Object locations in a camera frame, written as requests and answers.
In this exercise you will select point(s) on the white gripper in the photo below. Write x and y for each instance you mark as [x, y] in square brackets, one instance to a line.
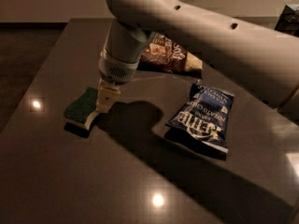
[116, 69]

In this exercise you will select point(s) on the green and yellow sponge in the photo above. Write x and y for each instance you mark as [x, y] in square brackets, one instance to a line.
[82, 112]

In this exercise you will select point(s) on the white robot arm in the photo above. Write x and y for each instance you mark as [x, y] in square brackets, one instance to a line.
[263, 61]

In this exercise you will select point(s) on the brown chip bag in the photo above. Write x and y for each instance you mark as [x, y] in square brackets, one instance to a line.
[164, 55]

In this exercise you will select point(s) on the blue kettle chip bag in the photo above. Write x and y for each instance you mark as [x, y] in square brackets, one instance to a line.
[204, 116]

